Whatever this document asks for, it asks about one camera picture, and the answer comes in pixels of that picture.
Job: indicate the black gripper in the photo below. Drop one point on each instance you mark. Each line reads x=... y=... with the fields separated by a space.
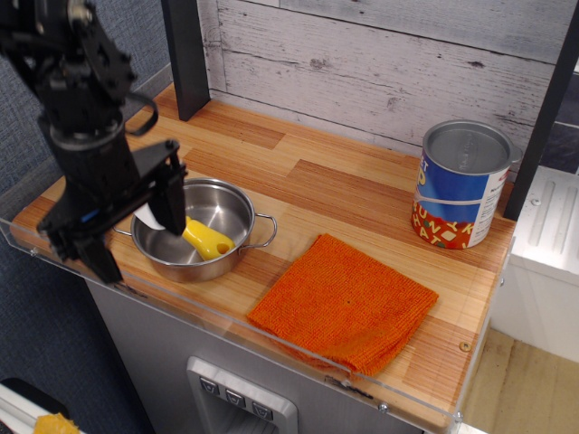
x=102 y=173

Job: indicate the white yellow plastic knife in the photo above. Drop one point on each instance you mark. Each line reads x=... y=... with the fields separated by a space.
x=209 y=243

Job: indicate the stainless steel pot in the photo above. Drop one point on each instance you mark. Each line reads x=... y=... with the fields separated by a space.
x=221 y=226

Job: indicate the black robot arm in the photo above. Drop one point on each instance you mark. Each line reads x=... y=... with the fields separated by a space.
x=82 y=80

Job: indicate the clear acrylic table guard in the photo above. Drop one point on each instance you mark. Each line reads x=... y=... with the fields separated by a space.
x=315 y=182

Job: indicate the grey toy fridge cabinet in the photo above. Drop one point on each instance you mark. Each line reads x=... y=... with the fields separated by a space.
x=193 y=378

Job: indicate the orange knitted cloth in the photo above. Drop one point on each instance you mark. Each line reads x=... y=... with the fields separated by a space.
x=345 y=306

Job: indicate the blue soup can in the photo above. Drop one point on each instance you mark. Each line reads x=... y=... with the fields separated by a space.
x=462 y=171

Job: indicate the white toy appliance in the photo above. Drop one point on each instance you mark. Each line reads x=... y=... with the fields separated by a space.
x=537 y=299

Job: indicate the blue handled fork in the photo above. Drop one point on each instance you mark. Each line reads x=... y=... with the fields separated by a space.
x=89 y=216

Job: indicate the black right post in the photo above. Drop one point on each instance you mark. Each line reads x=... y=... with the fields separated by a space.
x=563 y=71

